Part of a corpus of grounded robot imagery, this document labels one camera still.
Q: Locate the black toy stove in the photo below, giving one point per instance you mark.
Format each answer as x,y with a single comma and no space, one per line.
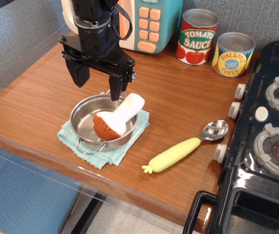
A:
248,197

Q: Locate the light blue cloth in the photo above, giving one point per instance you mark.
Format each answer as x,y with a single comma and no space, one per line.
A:
68,138

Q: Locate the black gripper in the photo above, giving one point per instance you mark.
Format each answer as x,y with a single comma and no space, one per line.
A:
98,48

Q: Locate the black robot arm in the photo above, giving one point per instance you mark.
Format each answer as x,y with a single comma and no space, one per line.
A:
99,13

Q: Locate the spoon with yellow-green handle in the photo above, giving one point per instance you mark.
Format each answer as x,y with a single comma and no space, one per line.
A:
212,131

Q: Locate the stainless steel pot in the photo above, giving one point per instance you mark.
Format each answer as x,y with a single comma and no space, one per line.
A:
81,122

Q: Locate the pineapple slices can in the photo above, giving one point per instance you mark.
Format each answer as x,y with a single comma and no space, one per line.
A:
233,53

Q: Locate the tomato sauce can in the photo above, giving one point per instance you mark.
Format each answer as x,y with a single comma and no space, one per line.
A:
197,32

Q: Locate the toy microwave teal and cream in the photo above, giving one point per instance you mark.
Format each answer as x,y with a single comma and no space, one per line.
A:
154,22

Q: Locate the plush mushroom toy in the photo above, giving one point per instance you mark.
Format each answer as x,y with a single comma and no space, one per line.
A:
112,125

